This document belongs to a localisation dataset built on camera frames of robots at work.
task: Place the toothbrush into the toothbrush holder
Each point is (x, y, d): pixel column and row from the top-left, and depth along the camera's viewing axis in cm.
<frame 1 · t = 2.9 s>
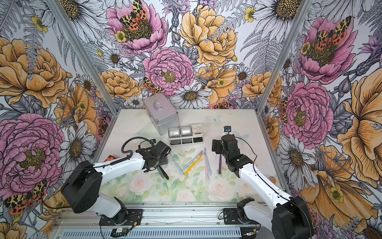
left hand: (157, 163, 89), fingers open
right hand: (220, 143, 85), fingers open
silver pink metal case: (162, 112, 103), point 15 cm above the table
black toothbrush: (162, 173, 91), on the table
light blue toothbrush: (178, 167, 94), on the table
yellow toothbrush: (193, 165, 94), on the table
purple toothbrush: (220, 164, 95), on the table
pale blue toothbrush: (208, 162, 96), on the table

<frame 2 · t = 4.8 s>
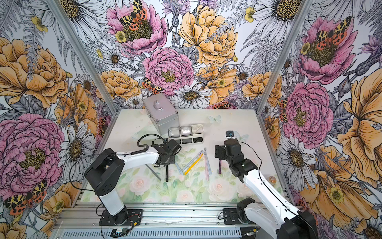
left hand: (166, 162, 92), fingers closed
right hand: (223, 149, 83), fingers open
black toothbrush: (166, 174, 89), on the table
the other named things where they were.

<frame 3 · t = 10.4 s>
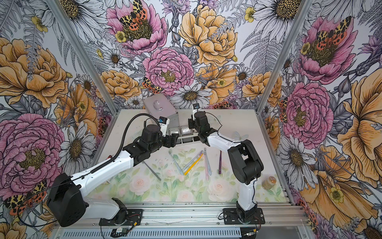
left hand: (171, 136, 82), fingers open
right hand: (191, 118, 95), fingers closed
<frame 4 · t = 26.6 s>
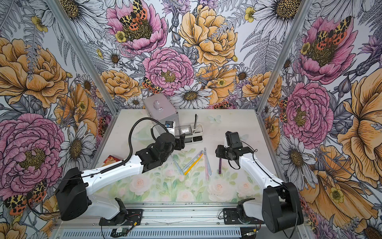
left hand: (177, 137, 81), fingers open
right hand: (218, 155, 87), fingers open
